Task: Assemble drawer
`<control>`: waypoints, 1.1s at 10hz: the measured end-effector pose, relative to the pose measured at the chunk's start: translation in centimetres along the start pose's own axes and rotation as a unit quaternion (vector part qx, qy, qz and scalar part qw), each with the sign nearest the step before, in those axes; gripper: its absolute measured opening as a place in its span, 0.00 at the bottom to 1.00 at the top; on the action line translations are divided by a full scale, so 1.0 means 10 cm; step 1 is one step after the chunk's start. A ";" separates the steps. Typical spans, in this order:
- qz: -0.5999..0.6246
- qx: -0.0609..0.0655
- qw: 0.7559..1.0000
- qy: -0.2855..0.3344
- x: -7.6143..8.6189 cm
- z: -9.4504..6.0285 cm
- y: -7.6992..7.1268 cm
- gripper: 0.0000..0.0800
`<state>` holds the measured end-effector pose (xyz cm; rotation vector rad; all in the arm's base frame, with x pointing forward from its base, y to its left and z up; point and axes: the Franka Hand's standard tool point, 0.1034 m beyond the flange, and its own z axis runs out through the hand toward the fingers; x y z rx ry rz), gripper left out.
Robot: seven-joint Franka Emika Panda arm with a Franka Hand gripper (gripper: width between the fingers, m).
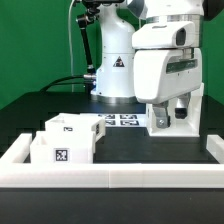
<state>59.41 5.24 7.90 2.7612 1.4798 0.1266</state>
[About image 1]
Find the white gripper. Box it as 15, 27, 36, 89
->
133, 48, 202, 129

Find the white drawer cabinet frame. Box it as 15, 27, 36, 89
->
146, 84, 204, 137

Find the white drawer box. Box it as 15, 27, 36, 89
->
45, 113, 106, 140
30, 131, 96, 164

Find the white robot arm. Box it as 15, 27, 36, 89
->
95, 0, 224, 128

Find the white fiducial marker sheet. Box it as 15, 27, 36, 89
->
87, 113, 146, 127

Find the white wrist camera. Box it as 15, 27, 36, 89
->
132, 21, 196, 49

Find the black cable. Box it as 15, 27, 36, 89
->
39, 75, 92, 93

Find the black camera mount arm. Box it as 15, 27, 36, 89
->
76, 0, 100, 75

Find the white cable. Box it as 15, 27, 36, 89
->
67, 0, 76, 93

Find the white workspace border frame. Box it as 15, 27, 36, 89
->
0, 134, 224, 188

